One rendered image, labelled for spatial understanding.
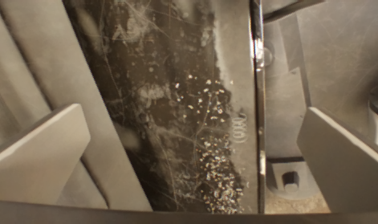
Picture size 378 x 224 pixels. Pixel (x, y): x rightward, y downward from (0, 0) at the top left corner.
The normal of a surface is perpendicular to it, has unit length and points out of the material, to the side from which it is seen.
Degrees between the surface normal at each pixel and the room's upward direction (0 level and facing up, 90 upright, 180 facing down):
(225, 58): 0
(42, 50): 90
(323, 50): 0
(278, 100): 0
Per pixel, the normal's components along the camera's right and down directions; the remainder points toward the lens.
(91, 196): 0.92, 0.00
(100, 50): -0.33, 0.51
